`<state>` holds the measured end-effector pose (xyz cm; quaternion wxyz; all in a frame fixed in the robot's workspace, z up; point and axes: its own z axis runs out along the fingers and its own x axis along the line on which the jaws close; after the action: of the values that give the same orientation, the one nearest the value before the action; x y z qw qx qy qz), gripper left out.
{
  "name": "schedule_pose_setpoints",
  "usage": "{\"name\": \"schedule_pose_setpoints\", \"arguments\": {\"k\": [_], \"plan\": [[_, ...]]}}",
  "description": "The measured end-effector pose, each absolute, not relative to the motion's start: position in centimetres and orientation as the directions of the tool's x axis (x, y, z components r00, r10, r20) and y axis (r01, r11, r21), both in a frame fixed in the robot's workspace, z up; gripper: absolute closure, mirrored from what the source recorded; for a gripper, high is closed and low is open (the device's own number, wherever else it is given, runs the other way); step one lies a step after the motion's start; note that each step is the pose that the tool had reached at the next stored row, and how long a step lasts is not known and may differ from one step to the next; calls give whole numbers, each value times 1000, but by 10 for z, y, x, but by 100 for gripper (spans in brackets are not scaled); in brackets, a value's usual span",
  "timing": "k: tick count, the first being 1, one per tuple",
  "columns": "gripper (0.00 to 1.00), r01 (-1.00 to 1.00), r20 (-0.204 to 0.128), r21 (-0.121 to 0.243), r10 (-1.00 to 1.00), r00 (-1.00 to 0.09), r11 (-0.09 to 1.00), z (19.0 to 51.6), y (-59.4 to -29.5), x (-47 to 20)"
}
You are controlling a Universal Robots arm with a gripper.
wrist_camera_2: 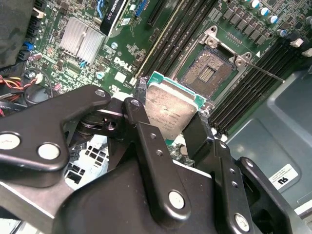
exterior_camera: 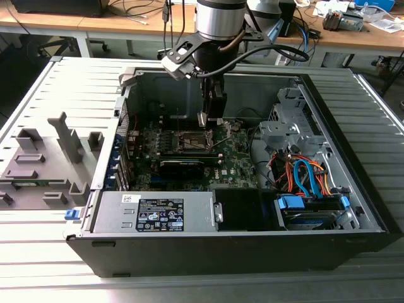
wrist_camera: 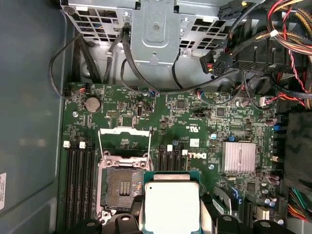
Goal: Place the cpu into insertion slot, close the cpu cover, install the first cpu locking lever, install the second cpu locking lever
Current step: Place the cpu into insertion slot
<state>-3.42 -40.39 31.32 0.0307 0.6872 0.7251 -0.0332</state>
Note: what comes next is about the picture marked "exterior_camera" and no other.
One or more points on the green motherboard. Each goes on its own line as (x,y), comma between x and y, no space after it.
(235,164)

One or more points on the blue box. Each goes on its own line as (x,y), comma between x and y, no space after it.
(375,3)

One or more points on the copper CPU cooler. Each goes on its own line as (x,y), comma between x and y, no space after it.
(333,20)

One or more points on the metal locking lever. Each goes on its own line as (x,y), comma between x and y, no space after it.
(221,142)

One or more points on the black speaker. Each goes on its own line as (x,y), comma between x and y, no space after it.
(288,22)

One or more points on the black plastic shroud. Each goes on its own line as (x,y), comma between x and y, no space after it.
(236,208)

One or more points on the grey metal box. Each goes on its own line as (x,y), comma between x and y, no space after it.
(353,22)

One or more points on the green RAM stick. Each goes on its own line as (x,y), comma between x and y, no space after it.
(34,181)
(211,159)

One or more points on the black PC case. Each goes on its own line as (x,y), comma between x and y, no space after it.
(221,252)

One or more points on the hard disk blue carrier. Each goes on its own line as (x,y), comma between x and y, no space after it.
(292,202)

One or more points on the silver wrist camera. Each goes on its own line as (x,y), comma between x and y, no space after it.
(176,67)

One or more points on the grey power supply unit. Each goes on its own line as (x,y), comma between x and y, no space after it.
(107,214)

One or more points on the wooden desk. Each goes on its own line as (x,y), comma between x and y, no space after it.
(126,23)

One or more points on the black computer box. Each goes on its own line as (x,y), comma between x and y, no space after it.
(57,8)

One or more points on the black office chair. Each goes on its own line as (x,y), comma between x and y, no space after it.
(53,44)

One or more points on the blue case latch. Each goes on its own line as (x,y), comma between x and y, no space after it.
(71,215)

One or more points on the black camera bracket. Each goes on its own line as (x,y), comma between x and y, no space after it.
(186,47)

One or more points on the black graphics card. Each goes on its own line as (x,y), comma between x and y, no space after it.
(180,170)

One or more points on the silver CPU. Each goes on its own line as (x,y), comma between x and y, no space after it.
(202,120)

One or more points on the CPU socket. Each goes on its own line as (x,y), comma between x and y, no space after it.
(194,140)

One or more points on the pale blue teach pendant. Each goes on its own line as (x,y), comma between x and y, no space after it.
(274,30)

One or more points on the grey parts rack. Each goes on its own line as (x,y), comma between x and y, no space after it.
(50,167)

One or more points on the white paper sheets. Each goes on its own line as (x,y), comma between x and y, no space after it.
(385,24)

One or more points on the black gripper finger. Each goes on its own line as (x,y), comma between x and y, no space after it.
(206,98)
(220,104)

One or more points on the silver disk bay cage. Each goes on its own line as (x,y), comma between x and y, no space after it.
(279,129)

